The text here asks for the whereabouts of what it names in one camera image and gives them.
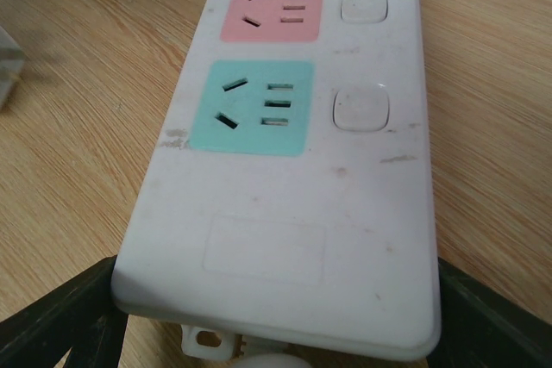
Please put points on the white USB charger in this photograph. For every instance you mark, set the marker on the white USB charger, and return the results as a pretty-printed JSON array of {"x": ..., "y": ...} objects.
[{"x": 12, "y": 62}]

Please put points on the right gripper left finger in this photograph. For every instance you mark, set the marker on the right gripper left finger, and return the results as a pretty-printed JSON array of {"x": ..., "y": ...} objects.
[{"x": 78, "y": 322}]

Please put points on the white power strip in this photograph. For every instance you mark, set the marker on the white power strip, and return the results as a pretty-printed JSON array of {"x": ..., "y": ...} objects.
[{"x": 289, "y": 195}]

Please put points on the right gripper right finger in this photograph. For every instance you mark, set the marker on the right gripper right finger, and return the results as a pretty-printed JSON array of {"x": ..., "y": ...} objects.
[{"x": 481, "y": 328}]

